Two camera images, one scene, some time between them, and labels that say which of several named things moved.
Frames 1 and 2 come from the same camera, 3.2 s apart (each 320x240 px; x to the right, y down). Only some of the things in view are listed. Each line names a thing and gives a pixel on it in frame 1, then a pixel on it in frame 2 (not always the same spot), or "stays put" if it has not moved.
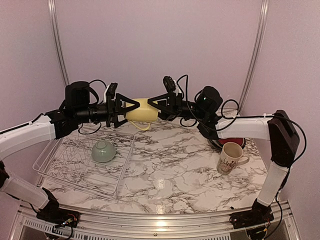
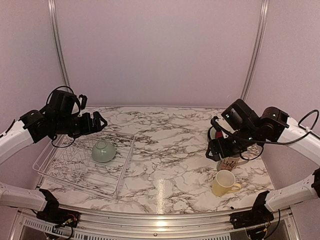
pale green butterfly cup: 103,151 stays put
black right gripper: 175,107 → 226,152
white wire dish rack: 93,164 stays put
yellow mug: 142,115 → 224,183
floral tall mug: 231,156 stays put
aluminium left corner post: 57,39 stays put
